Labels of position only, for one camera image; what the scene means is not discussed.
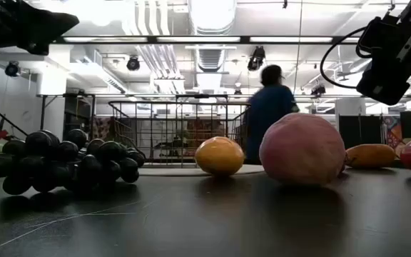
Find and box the black camera cable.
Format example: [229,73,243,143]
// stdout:
[319,26,370,90]

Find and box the person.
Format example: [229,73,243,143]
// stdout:
[241,64,301,166]

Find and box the black table mat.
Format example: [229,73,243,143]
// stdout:
[0,164,411,257]

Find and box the wire mesh basket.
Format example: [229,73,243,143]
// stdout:
[107,100,253,169]

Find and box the black beam with light strips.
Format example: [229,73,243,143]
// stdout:
[54,34,362,45]

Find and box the silver ventilation duct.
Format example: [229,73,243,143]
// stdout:
[187,0,238,72]

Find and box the large black grape bunch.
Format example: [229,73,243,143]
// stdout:
[0,128,146,196]

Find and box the orange oblong fruit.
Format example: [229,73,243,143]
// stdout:
[344,143,397,170]

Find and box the black ceiling spotlight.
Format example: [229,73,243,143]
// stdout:
[310,82,327,96]
[126,56,141,72]
[4,60,21,78]
[247,45,266,72]

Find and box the round white plate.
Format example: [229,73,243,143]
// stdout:
[137,163,265,178]

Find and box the yellow round fruit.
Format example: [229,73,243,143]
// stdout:
[194,136,245,177]

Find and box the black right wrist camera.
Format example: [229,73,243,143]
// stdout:
[355,66,411,106]

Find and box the pink peach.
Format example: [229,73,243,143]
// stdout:
[258,112,347,186]

